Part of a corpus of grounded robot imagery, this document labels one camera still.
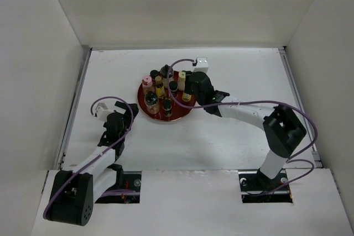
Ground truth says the short yellow oil bottle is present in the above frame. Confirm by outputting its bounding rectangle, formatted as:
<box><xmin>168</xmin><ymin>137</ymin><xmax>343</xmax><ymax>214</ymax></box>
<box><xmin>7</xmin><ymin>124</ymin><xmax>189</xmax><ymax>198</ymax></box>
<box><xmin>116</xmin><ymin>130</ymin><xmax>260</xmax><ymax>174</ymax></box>
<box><xmin>155</xmin><ymin>76</ymin><xmax>165</xmax><ymax>99</ymax></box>

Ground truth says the black cap pepper grinder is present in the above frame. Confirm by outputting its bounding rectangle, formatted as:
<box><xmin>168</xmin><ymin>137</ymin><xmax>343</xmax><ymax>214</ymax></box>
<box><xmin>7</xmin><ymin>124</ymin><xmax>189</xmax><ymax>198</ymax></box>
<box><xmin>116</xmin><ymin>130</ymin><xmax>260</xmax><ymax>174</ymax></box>
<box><xmin>160</xmin><ymin>65</ymin><xmax>174</xmax><ymax>88</ymax></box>

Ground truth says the pink cap spice jar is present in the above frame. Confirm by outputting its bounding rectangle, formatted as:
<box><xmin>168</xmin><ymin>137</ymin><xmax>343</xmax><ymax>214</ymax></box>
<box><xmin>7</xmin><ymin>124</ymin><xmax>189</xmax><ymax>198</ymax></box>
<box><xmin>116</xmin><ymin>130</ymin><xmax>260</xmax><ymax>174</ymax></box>
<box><xmin>142</xmin><ymin>76</ymin><xmax>155</xmax><ymax>95</ymax></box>

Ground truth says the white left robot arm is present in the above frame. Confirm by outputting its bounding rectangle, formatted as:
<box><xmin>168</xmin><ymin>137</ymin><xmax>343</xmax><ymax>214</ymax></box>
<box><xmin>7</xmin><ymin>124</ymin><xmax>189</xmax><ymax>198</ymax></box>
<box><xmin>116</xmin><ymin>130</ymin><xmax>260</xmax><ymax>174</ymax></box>
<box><xmin>43</xmin><ymin>99</ymin><xmax>139</xmax><ymax>226</ymax></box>

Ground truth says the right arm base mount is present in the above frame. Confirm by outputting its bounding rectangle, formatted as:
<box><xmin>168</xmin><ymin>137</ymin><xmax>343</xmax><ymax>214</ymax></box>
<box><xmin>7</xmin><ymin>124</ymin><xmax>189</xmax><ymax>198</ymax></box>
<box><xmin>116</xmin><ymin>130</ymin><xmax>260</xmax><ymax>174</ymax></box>
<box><xmin>238</xmin><ymin>170</ymin><xmax>293</xmax><ymax>203</ymax></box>

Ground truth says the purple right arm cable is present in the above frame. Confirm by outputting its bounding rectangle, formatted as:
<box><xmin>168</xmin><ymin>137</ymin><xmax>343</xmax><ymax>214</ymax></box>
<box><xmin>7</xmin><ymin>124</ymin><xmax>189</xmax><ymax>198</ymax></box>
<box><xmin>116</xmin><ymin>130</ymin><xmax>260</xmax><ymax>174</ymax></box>
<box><xmin>168</xmin><ymin>58</ymin><xmax>319</xmax><ymax>192</ymax></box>

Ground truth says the black cap brown spice jar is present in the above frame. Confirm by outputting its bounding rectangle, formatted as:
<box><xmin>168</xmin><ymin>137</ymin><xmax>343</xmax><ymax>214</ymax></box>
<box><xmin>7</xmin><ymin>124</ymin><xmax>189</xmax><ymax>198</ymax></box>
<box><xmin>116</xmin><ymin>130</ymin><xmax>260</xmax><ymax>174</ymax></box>
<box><xmin>150</xmin><ymin>70</ymin><xmax>159</xmax><ymax>81</ymax></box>

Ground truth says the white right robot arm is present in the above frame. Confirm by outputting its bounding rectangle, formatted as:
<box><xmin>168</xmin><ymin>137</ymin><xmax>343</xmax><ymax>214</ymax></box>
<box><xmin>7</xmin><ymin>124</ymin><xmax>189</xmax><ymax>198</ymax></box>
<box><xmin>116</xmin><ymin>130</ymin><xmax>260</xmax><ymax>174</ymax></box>
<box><xmin>185</xmin><ymin>71</ymin><xmax>306</xmax><ymax>190</ymax></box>

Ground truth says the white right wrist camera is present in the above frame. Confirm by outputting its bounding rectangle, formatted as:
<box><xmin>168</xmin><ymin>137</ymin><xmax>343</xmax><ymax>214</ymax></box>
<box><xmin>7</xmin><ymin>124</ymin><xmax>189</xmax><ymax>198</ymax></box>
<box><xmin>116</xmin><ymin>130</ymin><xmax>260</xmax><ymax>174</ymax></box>
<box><xmin>192</xmin><ymin>57</ymin><xmax>209</xmax><ymax>74</ymax></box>

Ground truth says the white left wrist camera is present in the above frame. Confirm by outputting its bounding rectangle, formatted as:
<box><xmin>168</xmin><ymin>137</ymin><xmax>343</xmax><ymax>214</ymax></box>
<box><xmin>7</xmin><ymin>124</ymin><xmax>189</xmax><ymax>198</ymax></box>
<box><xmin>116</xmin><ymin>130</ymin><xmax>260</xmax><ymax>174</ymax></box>
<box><xmin>94</xmin><ymin>103</ymin><xmax>111</xmax><ymax>122</ymax></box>

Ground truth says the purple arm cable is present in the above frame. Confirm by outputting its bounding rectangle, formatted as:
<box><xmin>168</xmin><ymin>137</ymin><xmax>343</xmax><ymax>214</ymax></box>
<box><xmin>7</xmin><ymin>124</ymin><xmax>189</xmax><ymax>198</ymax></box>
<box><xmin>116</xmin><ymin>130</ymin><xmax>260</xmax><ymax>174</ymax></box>
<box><xmin>43</xmin><ymin>97</ymin><xmax>136</xmax><ymax>219</ymax></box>
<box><xmin>168</xmin><ymin>58</ymin><xmax>319</xmax><ymax>192</ymax></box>

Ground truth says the tall yellow oil bottle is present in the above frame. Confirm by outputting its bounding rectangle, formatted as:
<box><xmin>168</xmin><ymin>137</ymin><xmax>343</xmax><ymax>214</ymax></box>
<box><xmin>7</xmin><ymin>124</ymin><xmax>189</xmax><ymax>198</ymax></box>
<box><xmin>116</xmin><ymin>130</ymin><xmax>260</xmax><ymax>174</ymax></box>
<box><xmin>182</xmin><ymin>90</ymin><xmax>191</xmax><ymax>102</ymax></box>

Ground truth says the black cap dark spice jar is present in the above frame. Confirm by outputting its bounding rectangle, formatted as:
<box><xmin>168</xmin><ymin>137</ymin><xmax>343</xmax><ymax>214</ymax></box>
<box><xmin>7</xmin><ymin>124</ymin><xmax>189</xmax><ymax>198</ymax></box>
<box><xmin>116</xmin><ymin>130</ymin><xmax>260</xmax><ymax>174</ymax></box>
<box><xmin>168</xmin><ymin>81</ymin><xmax>178</xmax><ymax>101</ymax></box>

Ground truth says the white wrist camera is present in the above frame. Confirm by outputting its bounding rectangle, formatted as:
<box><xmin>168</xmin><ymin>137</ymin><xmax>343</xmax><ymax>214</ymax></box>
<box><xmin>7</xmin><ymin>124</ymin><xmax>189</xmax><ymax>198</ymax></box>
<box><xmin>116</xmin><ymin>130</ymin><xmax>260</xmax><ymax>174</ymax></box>
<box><xmin>192</xmin><ymin>57</ymin><xmax>209</xmax><ymax>74</ymax></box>
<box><xmin>94</xmin><ymin>103</ymin><xmax>111</xmax><ymax>122</ymax></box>

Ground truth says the cream cap salt shaker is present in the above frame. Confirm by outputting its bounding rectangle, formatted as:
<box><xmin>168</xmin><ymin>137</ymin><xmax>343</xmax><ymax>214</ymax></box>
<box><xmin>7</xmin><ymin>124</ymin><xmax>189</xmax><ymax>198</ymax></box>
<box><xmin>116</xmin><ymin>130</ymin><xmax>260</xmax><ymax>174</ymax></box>
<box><xmin>178</xmin><ymin>71</ymin><xmax>186</xmax><ymax>92</ymax></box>

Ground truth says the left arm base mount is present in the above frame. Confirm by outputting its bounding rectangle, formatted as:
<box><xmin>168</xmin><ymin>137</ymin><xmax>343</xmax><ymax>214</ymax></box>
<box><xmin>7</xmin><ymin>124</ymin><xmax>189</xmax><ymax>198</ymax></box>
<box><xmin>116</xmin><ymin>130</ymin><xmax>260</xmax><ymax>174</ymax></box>
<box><xmin>96</xmin><ymin>171</ymin><xmax>142</xmax><ymax>204</ymax></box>

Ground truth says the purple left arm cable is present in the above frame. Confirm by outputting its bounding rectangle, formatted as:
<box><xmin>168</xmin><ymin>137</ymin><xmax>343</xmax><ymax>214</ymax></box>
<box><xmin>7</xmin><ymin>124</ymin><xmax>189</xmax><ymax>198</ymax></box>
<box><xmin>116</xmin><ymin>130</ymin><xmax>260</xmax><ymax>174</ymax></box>
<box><xmin>43</xmin><ymin>97</ymin><xmax>136</xmax><ymax>219</ymax></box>

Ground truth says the black cap spice jar back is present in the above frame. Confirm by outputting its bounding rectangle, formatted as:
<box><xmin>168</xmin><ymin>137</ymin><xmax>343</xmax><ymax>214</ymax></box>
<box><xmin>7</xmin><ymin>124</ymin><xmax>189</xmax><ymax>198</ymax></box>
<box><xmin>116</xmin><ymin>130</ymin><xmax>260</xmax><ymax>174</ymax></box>
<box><xmin>163</xmin><ymin>99</ymin><xmax>172</xmax><ymax>117</ymax></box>

